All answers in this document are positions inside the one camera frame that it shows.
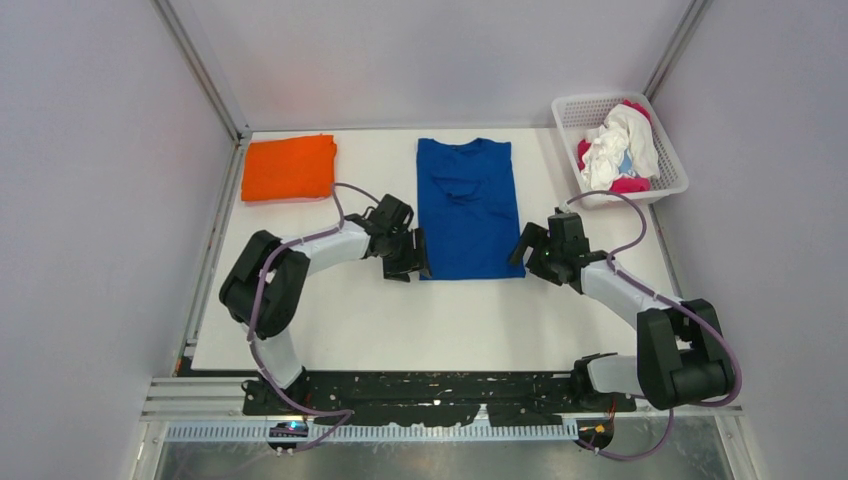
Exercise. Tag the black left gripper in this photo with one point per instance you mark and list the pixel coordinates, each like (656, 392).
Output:
(413, 262)

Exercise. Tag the white plastic laundry basket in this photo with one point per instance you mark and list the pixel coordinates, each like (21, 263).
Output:
(615, 141)

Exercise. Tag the pink crumpled t-shirt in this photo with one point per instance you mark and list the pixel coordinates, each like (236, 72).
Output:
(629, 184)

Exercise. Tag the aluminium frame rail right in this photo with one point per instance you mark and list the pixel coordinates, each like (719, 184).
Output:
(676, 46)

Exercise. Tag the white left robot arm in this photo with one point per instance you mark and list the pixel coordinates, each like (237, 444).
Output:
(263, 289)

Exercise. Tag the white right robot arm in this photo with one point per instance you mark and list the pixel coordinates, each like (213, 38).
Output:
(680, 355)

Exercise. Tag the white crumpled t-shirt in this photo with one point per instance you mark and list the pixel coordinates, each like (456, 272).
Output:
(619, 149)

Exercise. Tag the white slotted cable duct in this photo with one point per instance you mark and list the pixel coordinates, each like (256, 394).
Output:
(273, 432)

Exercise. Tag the blue panda print t-shirt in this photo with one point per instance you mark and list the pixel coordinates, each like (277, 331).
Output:
(467, 207)

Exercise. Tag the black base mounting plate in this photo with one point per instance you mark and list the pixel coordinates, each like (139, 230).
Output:
(443, 399)

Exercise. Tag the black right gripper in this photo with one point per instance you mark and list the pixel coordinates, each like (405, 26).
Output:
(531, 236)

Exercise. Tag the folded orange t-shirt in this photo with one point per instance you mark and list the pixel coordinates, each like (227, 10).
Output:
(290, 169)

